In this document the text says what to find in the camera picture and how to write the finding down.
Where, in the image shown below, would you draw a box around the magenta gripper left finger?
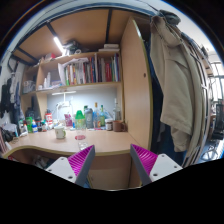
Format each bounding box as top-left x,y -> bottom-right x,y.
46,145 -> 95,187

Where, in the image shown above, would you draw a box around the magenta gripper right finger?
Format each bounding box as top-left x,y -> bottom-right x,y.
130,144 -> 182,186

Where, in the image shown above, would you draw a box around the grey water bottle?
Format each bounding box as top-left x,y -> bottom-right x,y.
85,108 -> 93,129

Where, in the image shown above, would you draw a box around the clear drinking glass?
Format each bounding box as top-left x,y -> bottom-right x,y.
78,141 -> 88,151

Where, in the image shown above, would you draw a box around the clear bottle green cap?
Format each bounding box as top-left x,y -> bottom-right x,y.
75,110 -> 86,140

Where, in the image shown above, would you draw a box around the wooden desk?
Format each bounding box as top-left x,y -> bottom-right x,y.
3,130 -> 141,190

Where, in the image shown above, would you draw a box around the white green mug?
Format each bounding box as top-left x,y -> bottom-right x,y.
54,126 -> 66,139

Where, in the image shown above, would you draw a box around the pink snack packet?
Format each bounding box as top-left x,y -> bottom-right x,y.
64,114 -> 73,127

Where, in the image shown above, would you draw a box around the brown ceramic mug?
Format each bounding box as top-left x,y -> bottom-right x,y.
113,120 -> 127,132

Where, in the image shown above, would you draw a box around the clear glass bottle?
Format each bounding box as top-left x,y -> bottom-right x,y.
93,102 -> 101,128

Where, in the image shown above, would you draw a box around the dark lidded jar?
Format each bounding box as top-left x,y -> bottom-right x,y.
105,119 -> 113,131

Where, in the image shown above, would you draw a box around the red white container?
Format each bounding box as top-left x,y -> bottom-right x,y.
45,113 -> 53,129

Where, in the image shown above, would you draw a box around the green glass bottle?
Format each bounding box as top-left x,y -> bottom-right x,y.
100,105 -> 105,127

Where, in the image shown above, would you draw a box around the tall clear bottle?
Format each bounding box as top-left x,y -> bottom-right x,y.
113,98 -> 121,120

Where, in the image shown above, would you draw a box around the white desk lamp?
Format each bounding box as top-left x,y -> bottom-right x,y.
52,91 -> 76,115

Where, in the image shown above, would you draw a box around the green container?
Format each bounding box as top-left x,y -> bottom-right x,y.
26,117 -> 33,133

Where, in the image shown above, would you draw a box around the beige hanging coat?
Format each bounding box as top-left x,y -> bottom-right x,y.
150,16 -> 204,156

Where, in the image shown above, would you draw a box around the dark hanging clothes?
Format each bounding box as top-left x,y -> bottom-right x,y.
0,61 -> 21,124

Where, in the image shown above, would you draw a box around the row of books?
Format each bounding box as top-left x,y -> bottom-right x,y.
58,53 -> 121,86

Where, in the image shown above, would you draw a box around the wooden wardrobe cabinet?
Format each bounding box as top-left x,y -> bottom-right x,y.
121,17 -> 153,149

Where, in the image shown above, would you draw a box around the wooden bookshelf unit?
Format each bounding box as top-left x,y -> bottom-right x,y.
21,51 -> 122,119

